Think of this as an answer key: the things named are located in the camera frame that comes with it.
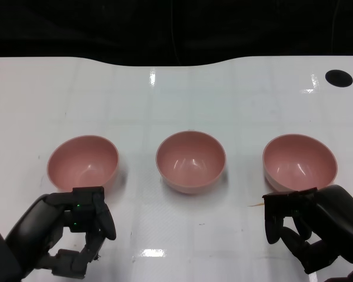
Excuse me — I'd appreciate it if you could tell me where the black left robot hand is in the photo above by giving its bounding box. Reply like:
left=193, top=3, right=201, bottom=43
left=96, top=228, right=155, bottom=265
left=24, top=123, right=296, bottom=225
left=4, top=186, right=118, bottom=280

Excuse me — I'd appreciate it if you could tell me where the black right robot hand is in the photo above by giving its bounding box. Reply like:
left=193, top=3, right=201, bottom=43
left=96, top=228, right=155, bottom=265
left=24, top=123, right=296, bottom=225
left=261, top=184, right=353, bottom=276

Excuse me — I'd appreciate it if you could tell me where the pink plastic bowl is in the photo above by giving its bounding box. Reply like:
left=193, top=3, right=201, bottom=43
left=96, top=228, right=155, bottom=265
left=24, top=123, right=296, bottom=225
left=46, top=135, right=120, bottom=194
left=155, top=130, right=227, bottom=195
left=262, top=133, right=338, bottom=193

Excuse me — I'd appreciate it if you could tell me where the black round table hole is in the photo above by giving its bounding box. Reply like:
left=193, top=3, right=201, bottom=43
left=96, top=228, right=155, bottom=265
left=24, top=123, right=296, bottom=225
left=325, top=69, right=353, bottom=88

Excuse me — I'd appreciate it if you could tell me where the black backdrop cloth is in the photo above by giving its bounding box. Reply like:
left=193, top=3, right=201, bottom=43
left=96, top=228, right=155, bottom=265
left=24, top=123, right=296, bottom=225
left=0, top=0, right=353, bottom=67

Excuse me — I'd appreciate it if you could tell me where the thin grey hanging cable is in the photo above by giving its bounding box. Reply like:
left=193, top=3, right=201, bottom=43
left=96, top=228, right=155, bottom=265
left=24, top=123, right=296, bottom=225
left=169, top=0, right=179, bottom=61

